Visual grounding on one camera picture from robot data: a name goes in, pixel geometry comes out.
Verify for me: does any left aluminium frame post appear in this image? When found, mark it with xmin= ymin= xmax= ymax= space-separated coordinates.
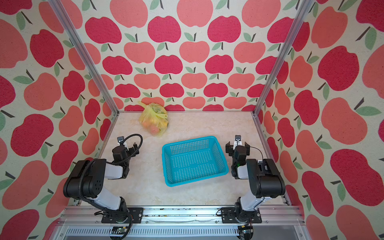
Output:
xmin=48 ymin=1 xmax=119 ymax=116

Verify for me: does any aluminium frame post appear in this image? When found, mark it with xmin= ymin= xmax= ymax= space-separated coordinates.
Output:
xmin=48 ymin=1 xmax=119 ymax=116
xmin=252 ymin=0 xmax=315 ymax=118

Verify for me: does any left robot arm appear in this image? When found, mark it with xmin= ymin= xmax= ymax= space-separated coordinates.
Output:
xmin=63 ymin=144 xmax=140 ymax=213

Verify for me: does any right aluminium frame post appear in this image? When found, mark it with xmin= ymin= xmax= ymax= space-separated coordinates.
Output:
xmin=252 ymin=0 xmax=315 ymax=118

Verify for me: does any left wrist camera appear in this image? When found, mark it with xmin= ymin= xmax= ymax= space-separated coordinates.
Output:
xmin=117 ymin=136 xmax=124 ymax=144

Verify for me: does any yellow plastic bag with fruit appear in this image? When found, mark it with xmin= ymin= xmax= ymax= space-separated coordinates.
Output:
xmin=139 ymin=102 xmax=169 ymax=137

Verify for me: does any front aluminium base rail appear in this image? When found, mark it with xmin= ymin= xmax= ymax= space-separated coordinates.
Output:
xmin=48 ymin=205 xmax=311 ymax=240

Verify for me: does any turquoise plastic basket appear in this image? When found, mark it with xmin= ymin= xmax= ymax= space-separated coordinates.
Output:
xmin=162 ymin=136 xmax=229 ymax=187

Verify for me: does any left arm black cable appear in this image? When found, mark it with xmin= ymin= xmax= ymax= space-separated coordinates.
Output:
xmin=78 ymin=133 xmax=144 ymax=238

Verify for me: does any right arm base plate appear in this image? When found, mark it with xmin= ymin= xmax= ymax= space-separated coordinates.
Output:
xmin=219 ymin=207 xmax=263 ymax=224

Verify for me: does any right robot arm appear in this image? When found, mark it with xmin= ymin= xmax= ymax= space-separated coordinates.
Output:
xmin=221 ymin=141 xmax=286 ymax=224

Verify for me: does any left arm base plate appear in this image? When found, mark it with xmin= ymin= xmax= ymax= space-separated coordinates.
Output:
xmin=101 ymin=208 xmax=144 ymax=225

